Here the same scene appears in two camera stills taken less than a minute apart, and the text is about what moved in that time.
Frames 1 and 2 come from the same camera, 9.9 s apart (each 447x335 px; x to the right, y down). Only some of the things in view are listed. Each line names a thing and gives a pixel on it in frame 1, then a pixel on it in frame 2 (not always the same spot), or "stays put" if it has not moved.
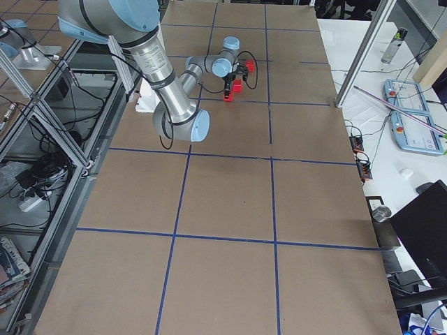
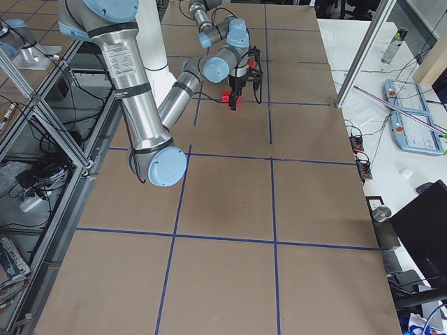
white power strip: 26,204 stays put
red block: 230,99 stays put
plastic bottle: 394,46 stays put
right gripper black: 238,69 → 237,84
